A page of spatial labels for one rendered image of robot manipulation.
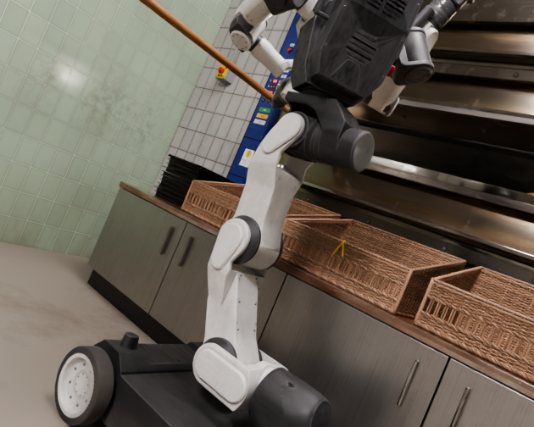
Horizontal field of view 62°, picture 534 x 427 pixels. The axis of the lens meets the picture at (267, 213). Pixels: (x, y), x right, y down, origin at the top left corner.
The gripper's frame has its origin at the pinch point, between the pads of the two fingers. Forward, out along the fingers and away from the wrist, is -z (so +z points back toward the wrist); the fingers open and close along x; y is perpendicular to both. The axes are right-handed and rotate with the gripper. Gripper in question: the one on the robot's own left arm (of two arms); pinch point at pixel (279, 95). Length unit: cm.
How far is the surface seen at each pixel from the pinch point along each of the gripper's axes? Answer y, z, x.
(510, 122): 77, 40, -20
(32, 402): -42, 53, 118
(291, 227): 21, 17, 48
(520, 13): 80, 17, -74
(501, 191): 91, 34, 3
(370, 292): 42, 52, 58
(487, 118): 72, 33, -20
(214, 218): -3, -15, 58
